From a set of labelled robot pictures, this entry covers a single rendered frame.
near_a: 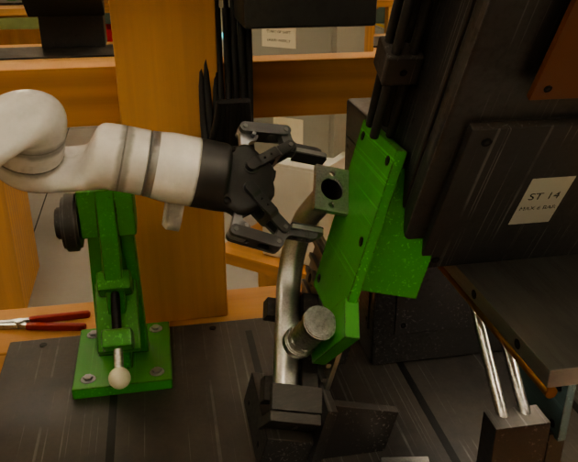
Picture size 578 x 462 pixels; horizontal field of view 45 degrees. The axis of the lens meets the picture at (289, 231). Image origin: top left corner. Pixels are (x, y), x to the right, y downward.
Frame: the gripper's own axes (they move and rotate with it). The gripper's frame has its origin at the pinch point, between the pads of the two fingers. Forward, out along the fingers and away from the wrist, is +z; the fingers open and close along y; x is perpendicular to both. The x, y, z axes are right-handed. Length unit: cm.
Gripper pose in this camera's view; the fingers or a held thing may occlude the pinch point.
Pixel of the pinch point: (317, 195)
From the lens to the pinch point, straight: 78.9
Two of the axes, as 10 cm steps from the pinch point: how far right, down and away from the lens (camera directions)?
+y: 0.5, -9.2, 3.8
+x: -3.0, 3.5, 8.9
